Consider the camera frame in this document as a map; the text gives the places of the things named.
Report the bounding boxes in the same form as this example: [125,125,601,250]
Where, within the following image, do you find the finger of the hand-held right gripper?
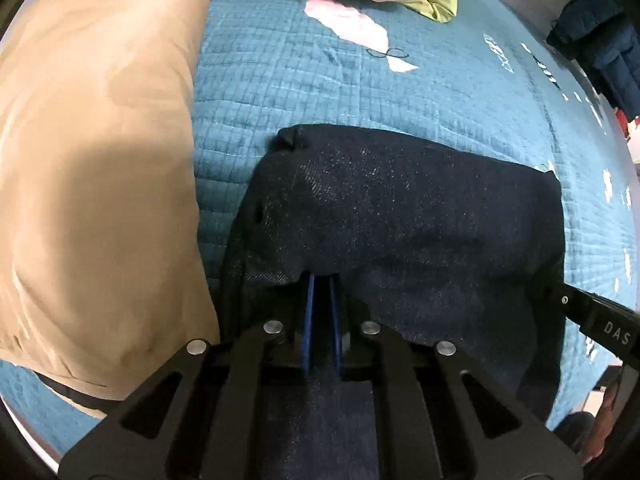
[544,281,599,327]

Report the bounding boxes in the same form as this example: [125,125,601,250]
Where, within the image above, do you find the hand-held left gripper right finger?
[327,275,584,480]

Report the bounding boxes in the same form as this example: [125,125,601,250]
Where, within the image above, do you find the yellow and navy puffer jacket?
[546,0,640,111]

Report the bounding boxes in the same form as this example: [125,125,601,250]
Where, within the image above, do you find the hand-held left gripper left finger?
[57,274,318,480]

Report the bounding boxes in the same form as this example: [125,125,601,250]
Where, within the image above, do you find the teal candy-print blanket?
[0,0,640,461]

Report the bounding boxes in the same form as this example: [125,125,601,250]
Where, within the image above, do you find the red cartoon cushion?
[616,110,640,137]

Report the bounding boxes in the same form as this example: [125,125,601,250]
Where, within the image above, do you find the dark denim jacket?
[220,125,569,480]

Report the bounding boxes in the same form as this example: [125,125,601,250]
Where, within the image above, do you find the tan pants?
[0,0,222,418]

